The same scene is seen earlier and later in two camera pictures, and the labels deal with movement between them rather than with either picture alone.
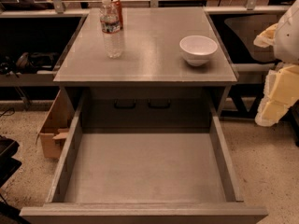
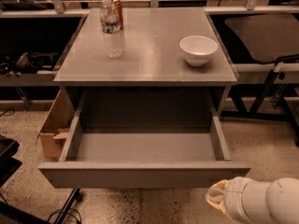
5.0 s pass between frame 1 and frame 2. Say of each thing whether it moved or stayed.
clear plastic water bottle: stayed
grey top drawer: moved
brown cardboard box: stayed
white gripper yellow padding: moved
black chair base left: stayed
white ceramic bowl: stayed
